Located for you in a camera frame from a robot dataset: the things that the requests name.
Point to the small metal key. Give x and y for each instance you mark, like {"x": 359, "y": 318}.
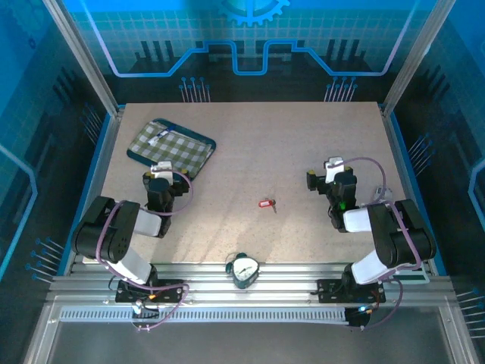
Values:
{"x": 274, "y": 208}

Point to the red key tag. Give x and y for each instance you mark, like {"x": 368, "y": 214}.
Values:
{"x": 263, "y": 204}

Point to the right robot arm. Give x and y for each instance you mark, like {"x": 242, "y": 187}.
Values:
{"x": 398, "y": 235}

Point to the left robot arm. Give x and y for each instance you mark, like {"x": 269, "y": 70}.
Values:
{"x": 113, "y": 227}

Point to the green checked cloth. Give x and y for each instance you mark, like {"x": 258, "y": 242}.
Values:
{"x": 170, "y": 151}

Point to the blue white marker pen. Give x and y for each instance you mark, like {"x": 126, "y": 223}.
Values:
{"x": 161, "y": 135}

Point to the teal plastic tray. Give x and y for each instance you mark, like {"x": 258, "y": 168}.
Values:
{"x": 209, "y": 146}

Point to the teal alarm clock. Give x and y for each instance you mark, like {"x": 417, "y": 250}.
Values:
{"x": 243, "y": 271}

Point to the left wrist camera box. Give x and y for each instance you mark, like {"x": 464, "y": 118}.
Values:
{"x": 162, "y": 168}

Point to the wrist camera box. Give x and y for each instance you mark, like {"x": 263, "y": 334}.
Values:
{"x": 162, "y": 168}
{"x": 333, "y": 170}

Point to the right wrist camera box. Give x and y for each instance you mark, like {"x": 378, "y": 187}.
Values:
{"x": 333, "y": 170}

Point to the aluminium side rail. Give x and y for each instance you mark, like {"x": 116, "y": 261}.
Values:
{"x": 396, "y": 151}
{"x": 105, "y": 159}

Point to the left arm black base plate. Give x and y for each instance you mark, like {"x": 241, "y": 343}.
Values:
{"x": 170, "y": 290}

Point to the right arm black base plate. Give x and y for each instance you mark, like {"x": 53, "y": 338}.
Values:
{"x": 329, "y": 290}

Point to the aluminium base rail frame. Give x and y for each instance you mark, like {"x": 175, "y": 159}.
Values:
{"x": 284, "y": 280}

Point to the aluminium frame post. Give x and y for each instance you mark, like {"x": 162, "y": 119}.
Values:
{"x": 418, "y": 57}
{"x": 81, "y": 57}

